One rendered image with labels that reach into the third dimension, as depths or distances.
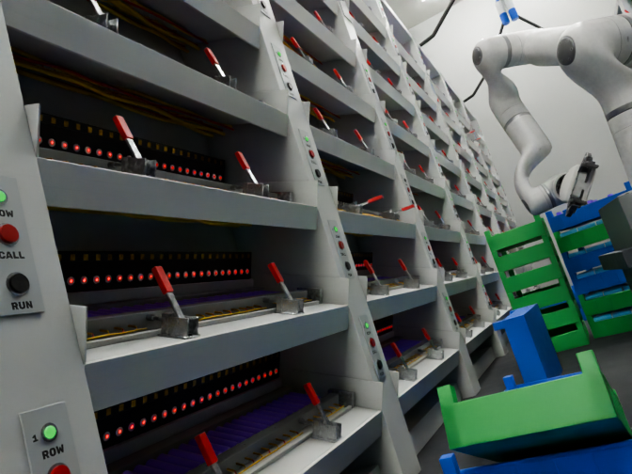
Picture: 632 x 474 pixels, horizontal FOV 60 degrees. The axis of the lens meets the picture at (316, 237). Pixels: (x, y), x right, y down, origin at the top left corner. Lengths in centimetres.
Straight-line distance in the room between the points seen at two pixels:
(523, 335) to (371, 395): 53
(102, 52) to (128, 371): 39
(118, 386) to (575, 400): 51
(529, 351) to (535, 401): 71
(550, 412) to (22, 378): 57
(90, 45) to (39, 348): 38
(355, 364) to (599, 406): 46
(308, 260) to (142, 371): 55
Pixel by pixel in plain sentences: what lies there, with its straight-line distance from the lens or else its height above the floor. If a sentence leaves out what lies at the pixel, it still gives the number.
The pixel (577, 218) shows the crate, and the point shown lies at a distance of 216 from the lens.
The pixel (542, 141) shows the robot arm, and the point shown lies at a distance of 176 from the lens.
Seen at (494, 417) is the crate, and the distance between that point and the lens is 75.
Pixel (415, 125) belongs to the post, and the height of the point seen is 105.
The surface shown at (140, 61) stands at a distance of 80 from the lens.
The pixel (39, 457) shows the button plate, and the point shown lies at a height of 28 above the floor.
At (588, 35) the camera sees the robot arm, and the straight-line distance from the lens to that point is 144.
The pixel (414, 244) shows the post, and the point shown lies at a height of 48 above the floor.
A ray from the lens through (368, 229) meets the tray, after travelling 132.
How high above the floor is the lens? 30
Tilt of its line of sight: 10 degrees up
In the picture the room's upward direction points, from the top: 17 degrees counter-clockwise
